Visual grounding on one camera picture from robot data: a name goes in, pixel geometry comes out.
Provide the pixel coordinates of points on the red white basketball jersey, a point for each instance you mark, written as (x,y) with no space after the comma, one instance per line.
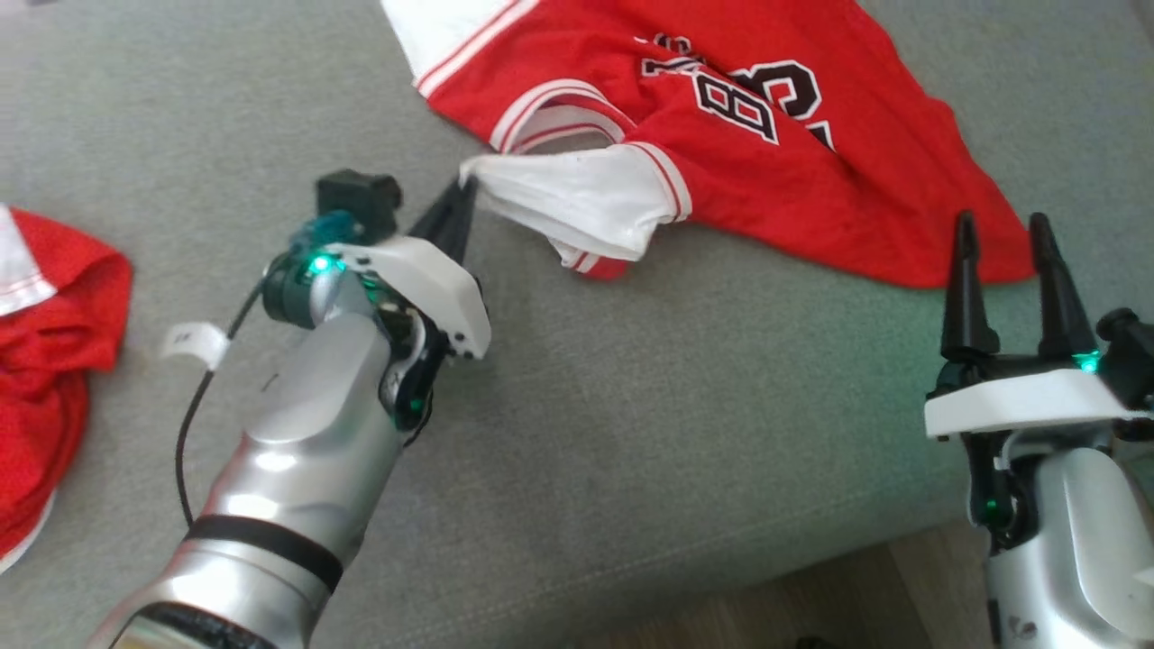
(793,180)

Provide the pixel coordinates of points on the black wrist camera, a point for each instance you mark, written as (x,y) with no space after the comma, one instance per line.
(361,203)
(1131,356)

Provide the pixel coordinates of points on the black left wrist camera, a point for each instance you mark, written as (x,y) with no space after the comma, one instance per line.
(361,203)

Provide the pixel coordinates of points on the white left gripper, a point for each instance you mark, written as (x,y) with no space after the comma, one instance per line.
(442,288)

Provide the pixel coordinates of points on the grey sofa seat cushion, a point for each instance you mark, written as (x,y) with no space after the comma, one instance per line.
(631,406)

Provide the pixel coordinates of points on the red white-striped shorts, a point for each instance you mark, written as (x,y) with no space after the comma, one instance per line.
(45,361)

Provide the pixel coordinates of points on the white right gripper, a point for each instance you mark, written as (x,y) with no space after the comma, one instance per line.
(1019,401)

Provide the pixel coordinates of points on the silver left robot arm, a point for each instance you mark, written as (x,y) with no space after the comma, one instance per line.
(297,433)

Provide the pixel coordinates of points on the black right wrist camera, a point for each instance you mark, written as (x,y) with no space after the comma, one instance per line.
(1131,356)

